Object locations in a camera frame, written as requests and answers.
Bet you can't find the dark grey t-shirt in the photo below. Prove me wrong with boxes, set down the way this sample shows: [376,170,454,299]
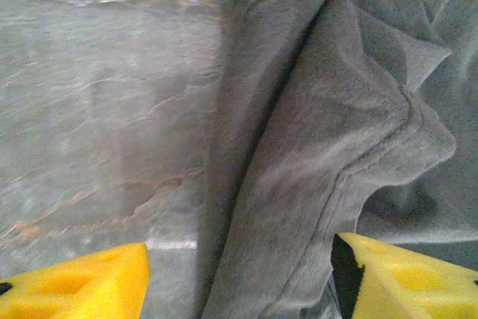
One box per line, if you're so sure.
[197,0,478,319]

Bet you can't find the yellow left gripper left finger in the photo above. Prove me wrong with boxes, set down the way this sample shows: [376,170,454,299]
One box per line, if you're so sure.
[0,242,151,319]

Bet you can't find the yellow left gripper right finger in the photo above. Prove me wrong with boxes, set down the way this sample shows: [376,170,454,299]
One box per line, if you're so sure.
[332,232,478,319]

